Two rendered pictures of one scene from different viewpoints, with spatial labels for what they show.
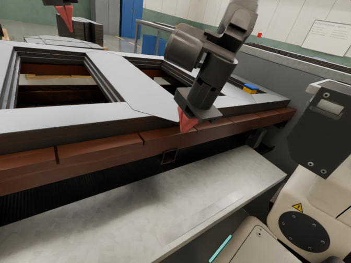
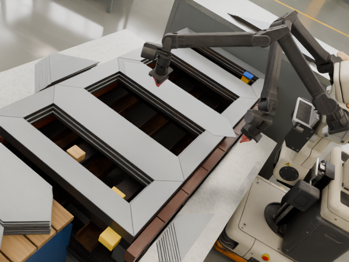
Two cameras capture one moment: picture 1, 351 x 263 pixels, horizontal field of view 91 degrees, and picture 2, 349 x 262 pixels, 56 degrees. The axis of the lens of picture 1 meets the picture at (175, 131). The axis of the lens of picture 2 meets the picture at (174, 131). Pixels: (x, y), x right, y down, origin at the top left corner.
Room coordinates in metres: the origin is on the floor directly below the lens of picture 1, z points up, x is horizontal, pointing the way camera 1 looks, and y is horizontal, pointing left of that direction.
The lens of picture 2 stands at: (-0.57, 0.95, 1.87)
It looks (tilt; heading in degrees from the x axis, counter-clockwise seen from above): 40 degrees down; 328
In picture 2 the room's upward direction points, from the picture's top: 24 degrees clockwise
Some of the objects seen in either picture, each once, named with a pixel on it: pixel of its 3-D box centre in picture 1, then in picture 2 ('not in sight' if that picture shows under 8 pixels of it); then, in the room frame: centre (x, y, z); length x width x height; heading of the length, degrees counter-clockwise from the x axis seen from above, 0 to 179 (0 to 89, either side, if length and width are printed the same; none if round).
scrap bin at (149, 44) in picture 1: (153, 47); not in sight; (5.62, 1.25, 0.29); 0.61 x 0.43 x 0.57; 49
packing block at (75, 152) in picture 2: not in sight; (75, 154); (0.34, 0.77, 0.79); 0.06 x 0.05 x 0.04; 41
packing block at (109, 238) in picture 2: not in sight; (110, 238); (-0.04, 0.68, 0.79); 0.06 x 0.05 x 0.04; 41
